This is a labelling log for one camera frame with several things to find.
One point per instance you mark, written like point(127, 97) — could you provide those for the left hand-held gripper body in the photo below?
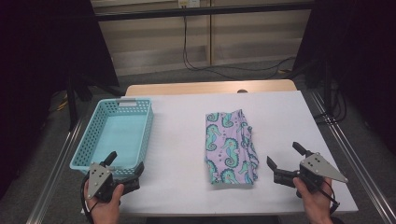
point(99, 179)

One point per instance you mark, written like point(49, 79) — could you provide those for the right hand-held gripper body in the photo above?
point(320, 168)

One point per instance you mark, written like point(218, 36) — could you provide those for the light blue perforated plastic basket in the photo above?
point(120, 137)

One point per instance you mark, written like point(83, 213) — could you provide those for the seahorse print purple cloth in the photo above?
point(229, 146)

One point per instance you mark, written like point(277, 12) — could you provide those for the person's left hand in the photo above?
point(106, 211)

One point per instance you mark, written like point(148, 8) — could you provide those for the person's right hand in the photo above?
point(317, 205)

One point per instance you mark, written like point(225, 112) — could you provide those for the white table mat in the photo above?
point(183, 149)

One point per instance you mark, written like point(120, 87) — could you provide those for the black metal stand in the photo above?
point(72, 99)

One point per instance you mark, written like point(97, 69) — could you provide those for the small dark round knob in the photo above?
point(242, 91)

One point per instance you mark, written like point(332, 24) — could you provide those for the light wooden table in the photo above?
point(202, 87)

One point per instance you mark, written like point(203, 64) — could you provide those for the black curtain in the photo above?
point(361, 62)
point(37, 77)

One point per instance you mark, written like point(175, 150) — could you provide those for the metal floor rail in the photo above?
point(358, 161)
point(53, 174)

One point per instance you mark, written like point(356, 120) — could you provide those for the white wall power outlet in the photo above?
point(189, 3)

